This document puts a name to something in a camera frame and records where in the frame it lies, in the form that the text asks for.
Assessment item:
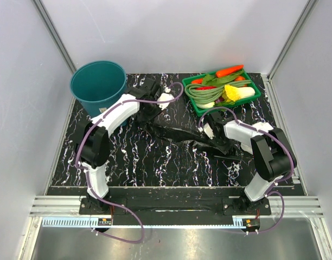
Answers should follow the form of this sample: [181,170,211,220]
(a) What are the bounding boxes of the red chili pepper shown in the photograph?
[196,86,216,90]

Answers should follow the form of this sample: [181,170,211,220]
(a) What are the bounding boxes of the yellow white cabbage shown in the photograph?
[222,84,255,103]

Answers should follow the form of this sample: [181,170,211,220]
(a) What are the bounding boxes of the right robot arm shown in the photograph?
[204,112,297,215]

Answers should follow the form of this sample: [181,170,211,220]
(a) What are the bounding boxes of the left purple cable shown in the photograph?
[75,82,184,243]

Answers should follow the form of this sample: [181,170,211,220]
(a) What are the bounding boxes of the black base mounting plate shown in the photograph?
[79,187,271,226]

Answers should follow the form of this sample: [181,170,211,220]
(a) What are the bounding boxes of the green plastic vegetable tray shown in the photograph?
[182,68,261,116]

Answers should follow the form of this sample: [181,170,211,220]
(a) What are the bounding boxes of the purple cable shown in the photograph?
[198,106,297,235]
[75,82,184,243]

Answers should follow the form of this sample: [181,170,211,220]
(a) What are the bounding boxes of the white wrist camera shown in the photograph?
[199,123,215,140]
[157,93,174,110]

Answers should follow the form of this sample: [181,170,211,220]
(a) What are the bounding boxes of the small orange carrot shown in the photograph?
[191,79,203,84]

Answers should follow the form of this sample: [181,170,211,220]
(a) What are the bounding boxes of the teal plastic trash bin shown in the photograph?
[69,61,127,118]

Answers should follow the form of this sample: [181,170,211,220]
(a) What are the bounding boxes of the black trash bag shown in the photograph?
[135,115,242,161]

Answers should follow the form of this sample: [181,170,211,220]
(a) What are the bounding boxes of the large orange carrot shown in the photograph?
[215,64,244,78]

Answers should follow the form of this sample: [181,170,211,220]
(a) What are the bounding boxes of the white radish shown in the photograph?
[196,102,215,109]

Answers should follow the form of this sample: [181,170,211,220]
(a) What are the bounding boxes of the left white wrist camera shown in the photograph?
[157,93,174,110]

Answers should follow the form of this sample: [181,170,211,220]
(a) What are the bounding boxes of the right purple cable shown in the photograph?
[198,106,297,235]

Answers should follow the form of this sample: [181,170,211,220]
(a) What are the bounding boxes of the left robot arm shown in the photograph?
[75,78,161,214]

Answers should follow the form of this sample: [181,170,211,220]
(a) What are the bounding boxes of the green long beans bundle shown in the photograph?
[184,80,250,105]

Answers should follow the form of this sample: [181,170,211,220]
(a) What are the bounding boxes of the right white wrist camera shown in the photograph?
[199,123,215,140]

